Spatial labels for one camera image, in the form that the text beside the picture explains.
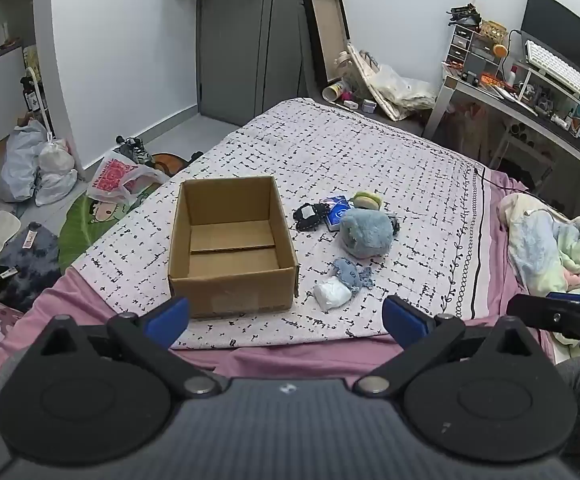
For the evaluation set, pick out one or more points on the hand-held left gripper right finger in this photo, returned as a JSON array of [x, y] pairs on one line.
[[403, 319]]

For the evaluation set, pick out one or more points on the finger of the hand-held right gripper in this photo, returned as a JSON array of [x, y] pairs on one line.
[[559, 317]]

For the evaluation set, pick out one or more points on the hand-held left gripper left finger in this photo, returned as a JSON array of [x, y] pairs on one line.
[[170, 317]]

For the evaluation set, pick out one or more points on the brown cardboard box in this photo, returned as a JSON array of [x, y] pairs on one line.
[[230, 290]]

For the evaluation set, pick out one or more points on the small blue plush toy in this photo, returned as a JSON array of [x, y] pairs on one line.
[[349, 272]]

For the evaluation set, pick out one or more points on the grey-blue plush toy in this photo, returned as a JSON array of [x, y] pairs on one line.
[[364, 232]]

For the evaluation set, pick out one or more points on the blue tissue packet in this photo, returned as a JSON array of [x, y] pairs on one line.
[[337, 212]]

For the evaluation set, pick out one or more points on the black stitched plush toy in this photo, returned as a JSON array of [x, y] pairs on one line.
[[309, 216]]

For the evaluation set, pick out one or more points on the white rolled soft bundle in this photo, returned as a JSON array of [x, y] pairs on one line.
[[332, 294]]

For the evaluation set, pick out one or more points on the pastel fluffy blanket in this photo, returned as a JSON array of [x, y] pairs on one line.
[[544, 245]]

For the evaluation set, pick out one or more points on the green yellow burger plush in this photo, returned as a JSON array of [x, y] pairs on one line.
[[367, 200]]

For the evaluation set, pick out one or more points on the green cartoon mat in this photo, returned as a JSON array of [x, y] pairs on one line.
[[77, 232]]

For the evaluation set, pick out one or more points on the red white plastic bag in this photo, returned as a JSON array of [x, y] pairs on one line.
[[112, 177]]

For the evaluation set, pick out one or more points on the grey tie-dye rug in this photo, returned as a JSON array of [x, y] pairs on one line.
[[25, 270]]

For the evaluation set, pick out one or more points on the brown round object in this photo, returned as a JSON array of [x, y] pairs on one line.
[[167, 163]]

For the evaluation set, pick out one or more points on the black sneakers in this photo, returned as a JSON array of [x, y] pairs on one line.
[[132, 149]]

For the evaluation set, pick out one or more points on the white black-patterned bed cover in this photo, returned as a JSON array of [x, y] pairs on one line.
[[345, 150]]

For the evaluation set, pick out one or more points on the white tied plastic bag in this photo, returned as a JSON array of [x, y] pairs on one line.
[[55, 175]]

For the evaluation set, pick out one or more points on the white grey desk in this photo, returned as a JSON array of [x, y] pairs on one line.
[[554, 132]]

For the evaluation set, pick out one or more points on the blue-white plastic bag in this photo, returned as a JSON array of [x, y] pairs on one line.
[[20, 160]]

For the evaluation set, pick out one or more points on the cream tote bag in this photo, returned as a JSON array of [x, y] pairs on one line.
[[399, 92]]

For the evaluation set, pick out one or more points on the paper cup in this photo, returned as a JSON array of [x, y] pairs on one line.
[[332, 92]]

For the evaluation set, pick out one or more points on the white keyboard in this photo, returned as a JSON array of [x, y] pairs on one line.
[[559, 72]]

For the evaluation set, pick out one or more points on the white monitor riser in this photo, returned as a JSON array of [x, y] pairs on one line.
[[527, 72]]

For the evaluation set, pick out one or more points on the dark bottle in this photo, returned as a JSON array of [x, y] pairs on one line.
[[30, 96]]

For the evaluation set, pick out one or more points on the clear plastic bottle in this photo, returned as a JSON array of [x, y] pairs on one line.
[[346, 62]]

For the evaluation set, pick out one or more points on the grey wardrobe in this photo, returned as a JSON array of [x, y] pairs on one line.
[[250, 60]]

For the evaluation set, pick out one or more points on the small drawer organizer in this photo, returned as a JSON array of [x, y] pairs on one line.
[[462, 45]]

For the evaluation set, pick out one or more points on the black computer monitor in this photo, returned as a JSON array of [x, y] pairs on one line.
[[554, 25]]

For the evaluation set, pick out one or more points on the wicker basket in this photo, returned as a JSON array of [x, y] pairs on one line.
[[492, 30]]

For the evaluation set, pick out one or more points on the black framed board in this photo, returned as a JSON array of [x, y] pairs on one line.
[[327, 30]]

